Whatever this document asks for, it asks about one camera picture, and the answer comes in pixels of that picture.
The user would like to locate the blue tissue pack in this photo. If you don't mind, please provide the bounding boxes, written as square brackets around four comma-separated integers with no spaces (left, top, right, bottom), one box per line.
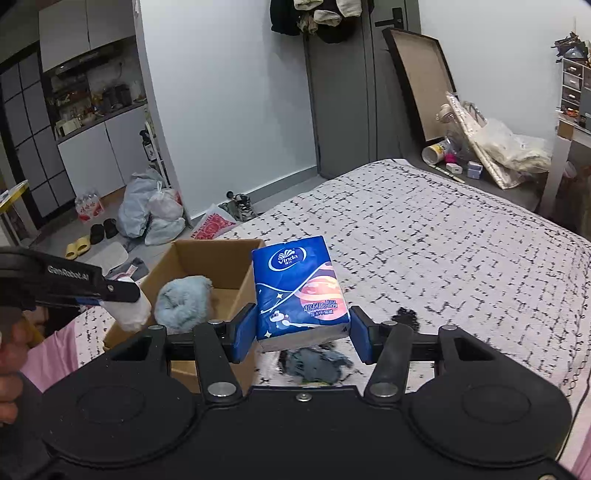
[252,236,351,352]

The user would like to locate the fluffy light blue plush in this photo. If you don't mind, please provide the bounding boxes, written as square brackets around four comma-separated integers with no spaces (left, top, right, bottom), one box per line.
[153,275,213,335]

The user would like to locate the white soft item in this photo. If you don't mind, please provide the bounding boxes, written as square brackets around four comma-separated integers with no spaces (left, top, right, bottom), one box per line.
[101,277,151,333]

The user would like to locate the person's left hand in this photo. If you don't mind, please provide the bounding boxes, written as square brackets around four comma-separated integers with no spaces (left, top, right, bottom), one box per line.
[1,306,48,424]

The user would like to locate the black felt bow toy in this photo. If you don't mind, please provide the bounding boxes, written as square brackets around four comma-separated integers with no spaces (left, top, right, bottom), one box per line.
[391,307,421,333]

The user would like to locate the blue denim plush toy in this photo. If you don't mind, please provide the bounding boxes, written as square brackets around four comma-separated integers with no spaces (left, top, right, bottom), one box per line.
[279,348,353,385]

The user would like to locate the brown cardboard box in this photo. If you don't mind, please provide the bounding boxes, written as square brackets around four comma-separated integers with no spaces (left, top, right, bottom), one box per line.
[103,239,264,393]

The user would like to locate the yellow slippers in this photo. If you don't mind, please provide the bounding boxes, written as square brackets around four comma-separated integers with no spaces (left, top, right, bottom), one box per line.
[64,235,92,260]

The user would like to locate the white floor mat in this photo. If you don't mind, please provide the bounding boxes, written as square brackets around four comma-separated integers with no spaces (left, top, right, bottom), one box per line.
[86,242,128,277]

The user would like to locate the bottled water pack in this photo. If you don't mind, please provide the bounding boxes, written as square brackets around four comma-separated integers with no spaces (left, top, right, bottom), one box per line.
[75,190,104,223]

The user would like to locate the black slippers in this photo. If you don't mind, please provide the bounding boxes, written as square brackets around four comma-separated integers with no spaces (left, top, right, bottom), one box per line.
[89,218,118,245]

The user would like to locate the white black patterned bedspread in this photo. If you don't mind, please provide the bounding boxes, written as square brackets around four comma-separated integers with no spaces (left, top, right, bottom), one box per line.
[73,158,591,416]

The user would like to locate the white red plastic bag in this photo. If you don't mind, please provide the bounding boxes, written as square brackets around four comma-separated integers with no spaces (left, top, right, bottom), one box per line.
[190,204,238,240]

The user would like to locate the grey garbage bag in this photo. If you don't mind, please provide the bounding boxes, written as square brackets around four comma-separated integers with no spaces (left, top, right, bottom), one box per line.
[117,168,163,239]

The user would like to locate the white garbage bag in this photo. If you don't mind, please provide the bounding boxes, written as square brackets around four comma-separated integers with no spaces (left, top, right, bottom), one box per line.
[144,183,186,246]

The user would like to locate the paper cup on floor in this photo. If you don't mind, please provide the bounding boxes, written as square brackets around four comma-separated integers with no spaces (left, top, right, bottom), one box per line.
[422,139,457,166]

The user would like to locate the dark grey door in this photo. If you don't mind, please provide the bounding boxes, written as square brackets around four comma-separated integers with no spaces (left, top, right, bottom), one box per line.
[304,1,421,179]

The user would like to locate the beige tote bag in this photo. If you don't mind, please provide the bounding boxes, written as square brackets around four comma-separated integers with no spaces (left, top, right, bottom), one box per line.
[446,92,552,190]

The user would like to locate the black framed brown board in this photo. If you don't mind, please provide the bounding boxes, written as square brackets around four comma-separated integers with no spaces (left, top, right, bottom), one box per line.
[382,27,457,146]

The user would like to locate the white desk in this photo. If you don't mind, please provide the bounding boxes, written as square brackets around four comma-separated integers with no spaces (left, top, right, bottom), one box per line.
[538,114,590,218]

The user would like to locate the clothes hanging on door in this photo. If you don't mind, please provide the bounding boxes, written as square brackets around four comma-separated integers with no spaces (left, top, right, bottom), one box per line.
[270,0,363,44]

